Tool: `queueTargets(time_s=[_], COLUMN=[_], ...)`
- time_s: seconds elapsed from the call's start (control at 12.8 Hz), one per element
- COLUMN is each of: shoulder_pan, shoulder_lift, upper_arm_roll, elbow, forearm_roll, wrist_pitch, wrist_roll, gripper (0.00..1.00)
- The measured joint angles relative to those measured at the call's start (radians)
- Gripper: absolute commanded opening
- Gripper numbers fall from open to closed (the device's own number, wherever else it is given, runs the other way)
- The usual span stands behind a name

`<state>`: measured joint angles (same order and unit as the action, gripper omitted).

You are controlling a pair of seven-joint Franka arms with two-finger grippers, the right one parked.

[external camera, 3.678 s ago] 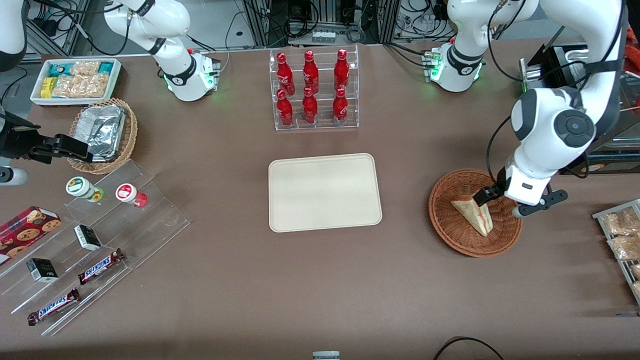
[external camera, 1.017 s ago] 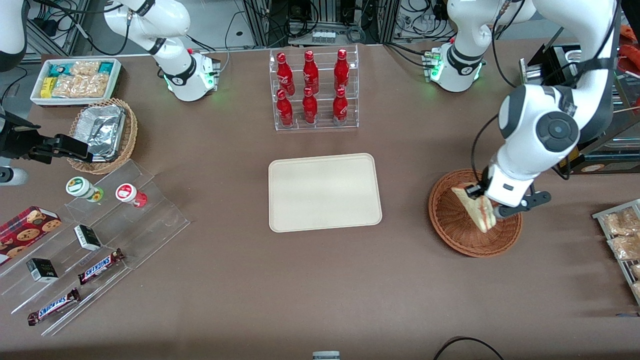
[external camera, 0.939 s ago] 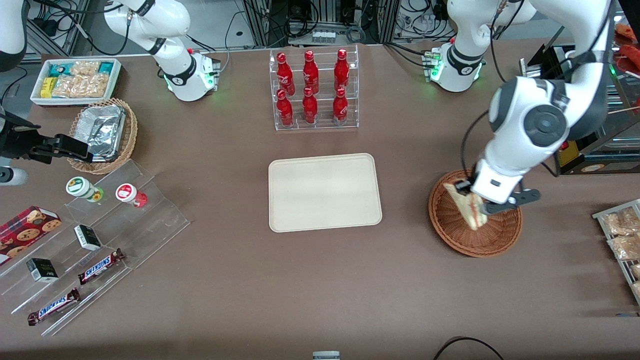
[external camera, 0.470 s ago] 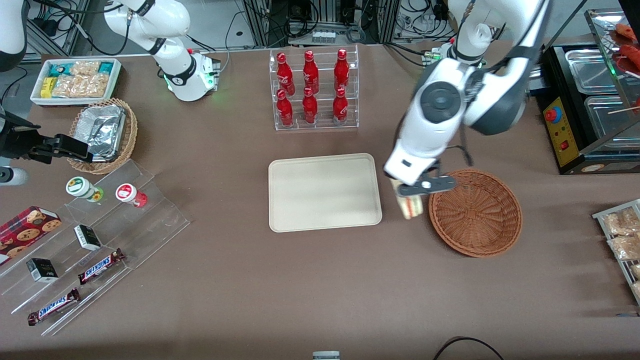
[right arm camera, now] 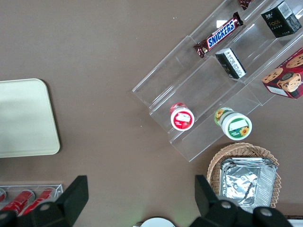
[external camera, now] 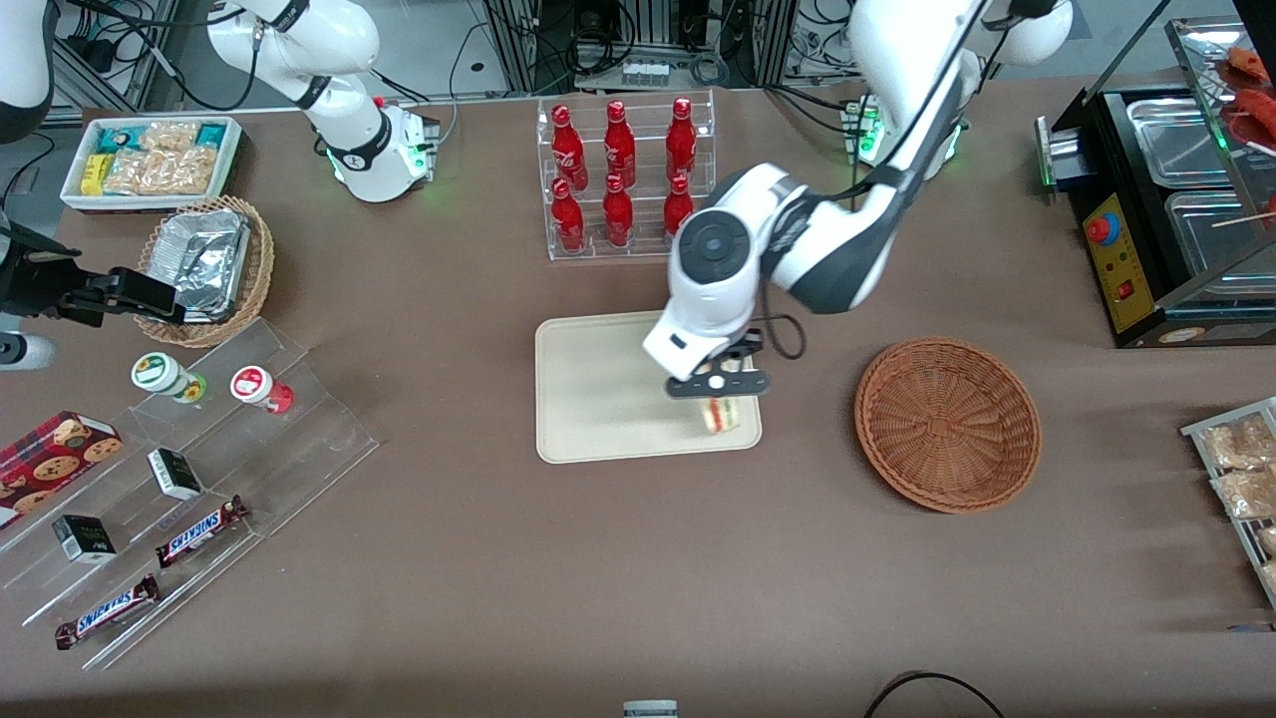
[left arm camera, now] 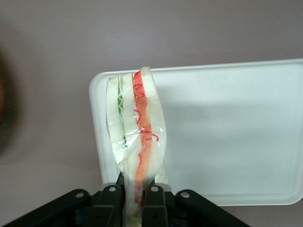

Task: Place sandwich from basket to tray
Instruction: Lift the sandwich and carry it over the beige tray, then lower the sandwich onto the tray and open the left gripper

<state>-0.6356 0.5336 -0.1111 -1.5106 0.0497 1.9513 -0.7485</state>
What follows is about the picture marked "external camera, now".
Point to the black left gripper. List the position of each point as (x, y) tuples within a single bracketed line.
[(747, 347)]

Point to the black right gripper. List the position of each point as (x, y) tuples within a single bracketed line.
[(38, 288)]

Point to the triangle sandwich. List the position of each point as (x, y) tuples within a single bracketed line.
[(722, 416)]

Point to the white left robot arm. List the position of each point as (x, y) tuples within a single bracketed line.
[(718, 249)]

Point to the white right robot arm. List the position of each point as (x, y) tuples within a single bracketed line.
[(349, 150)]

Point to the light tan wicker basket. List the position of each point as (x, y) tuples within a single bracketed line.
[(257, 269)]

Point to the beige plastic serving tray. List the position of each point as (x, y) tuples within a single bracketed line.
[(598, 399)]

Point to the brown round wicker basket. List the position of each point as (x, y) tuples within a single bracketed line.
[(947, 424)]

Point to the tray of packaged snacks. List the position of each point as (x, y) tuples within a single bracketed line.
[(1241, 529)]

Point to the silver foil package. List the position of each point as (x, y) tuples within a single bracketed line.
[(204, 259)]

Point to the green label yogurt cup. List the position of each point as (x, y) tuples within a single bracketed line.
[(159, 373)]

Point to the white rectangular snack bin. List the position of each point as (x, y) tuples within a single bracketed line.
[(75, 199)]

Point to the clear bag of crackers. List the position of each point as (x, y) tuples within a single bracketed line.
[(169, 135), (159, 172)]

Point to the red label yogurt cup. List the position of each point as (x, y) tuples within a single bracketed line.
[(254, 386)]

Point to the clear acrylic bottle rack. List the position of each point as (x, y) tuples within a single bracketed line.
[(648, 249)]

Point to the yellow snack packet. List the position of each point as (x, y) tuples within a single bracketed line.
[(94, 173)]

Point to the red cola bottle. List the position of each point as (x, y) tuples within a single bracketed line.
[(678, 204), (619, 148), (618, 217), (681, 145), (567, 150), (568, 219)]

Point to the teal snack packet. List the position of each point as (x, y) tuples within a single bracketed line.
[(118, 138), (212, 134)]

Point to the small black carton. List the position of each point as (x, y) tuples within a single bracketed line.
[(85, 538), (175, 474)]

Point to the red plaid cookie box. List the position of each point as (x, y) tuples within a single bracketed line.
[(50, 464)]

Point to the clear acrylic stepped shelf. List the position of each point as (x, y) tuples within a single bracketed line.
[(299, 439)]

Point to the Snickers chocolate bar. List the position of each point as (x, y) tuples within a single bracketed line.
[(199, 531), (108, 610)]

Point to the white power strip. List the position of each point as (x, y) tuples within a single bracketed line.
[(645, 73)]

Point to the grey device at table edge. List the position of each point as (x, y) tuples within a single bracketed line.
[(650, 709)]

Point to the black glass food warmer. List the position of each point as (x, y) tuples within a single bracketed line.
[(1121, 269)]

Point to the steel warmer pan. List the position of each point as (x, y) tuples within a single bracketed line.
[(1181, 140), (1211, 234)]

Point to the clear bag of nuts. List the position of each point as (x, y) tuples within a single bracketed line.
[(1268, 541), (1241, 444), (1246, 494)]

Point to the red fried food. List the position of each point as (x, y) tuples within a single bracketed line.
[(1258, 105)]

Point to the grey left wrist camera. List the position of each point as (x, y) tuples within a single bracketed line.
[(728, 384)]

